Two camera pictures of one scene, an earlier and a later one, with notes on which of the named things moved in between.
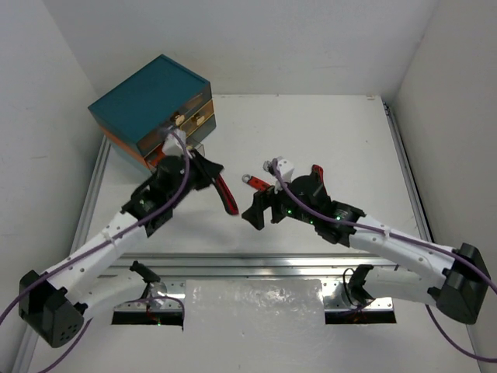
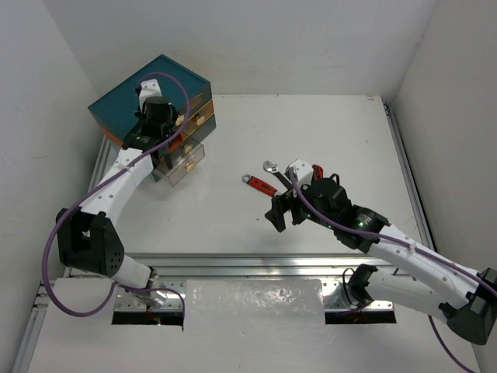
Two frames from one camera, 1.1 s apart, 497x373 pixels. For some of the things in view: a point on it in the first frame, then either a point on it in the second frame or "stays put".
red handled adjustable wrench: [255, 182] stays put
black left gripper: [203, 171] to [162, 156]
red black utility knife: [319, 169] stays put
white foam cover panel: [258, 305] stays put
